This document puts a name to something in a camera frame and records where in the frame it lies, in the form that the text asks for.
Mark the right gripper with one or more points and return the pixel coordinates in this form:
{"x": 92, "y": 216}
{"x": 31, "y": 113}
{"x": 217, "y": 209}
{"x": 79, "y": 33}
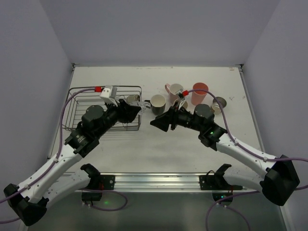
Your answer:
{"x": 173, "y": 119}

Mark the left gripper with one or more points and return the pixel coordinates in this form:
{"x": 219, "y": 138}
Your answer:
{"x": 123, "y": 111}

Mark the small tan cup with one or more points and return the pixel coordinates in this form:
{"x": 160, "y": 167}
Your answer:
{"x": 132, "y": 99}

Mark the black glossy mug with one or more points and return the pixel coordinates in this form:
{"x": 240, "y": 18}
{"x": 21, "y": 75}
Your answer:
{"x": 158, "y": 103}

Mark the pink ceramic mug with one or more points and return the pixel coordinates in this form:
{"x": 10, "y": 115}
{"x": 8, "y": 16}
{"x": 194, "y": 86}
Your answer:
{"x": 172, "y": 90}

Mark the salmon pink tumbler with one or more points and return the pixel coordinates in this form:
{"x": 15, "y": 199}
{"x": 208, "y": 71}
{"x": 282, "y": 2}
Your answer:
{"x": 199, "y": 92}

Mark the beige two-tier cup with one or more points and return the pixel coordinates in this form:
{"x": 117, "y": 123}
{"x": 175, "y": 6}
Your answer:
{"x": 215, "y": 106}

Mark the clear glass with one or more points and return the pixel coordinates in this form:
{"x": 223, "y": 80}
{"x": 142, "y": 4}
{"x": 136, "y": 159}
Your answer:
{"x": 143, "y": 105}

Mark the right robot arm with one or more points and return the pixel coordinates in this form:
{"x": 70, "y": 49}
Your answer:
{"x": 275, "y": 177}

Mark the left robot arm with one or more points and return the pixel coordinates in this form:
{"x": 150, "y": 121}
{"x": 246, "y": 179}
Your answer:
{"x": 31, "y": 198}

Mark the right controller box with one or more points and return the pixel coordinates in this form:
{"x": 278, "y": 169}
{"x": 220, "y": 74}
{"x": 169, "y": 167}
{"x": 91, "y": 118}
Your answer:
{"x": 217, "y": 196}

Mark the controller box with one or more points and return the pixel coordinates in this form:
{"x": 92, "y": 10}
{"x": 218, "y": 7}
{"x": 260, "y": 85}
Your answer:
{"x": 91, "y": 196}
{"x": 217, "y": 196}

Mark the left controller box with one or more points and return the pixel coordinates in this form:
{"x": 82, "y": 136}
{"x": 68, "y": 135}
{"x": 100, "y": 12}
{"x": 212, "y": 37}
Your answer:
{"x": 91, "y": 196}

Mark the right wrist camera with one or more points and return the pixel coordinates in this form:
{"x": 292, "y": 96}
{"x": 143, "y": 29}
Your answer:
{"x": 181, "y": 98}

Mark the wire dish rack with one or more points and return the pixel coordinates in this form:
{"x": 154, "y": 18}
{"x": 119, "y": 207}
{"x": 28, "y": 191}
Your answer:
{"x": 77, "y": 107}

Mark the aluminium mounting rail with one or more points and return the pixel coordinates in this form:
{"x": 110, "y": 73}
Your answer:
{"x": 156, "y": 182}

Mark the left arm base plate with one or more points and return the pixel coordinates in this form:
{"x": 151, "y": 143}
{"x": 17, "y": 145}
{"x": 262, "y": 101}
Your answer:
{"x": 106, "y": 182}

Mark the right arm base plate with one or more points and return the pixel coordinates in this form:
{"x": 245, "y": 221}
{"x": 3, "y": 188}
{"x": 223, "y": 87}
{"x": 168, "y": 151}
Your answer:
{"x": 212, "y": 180}

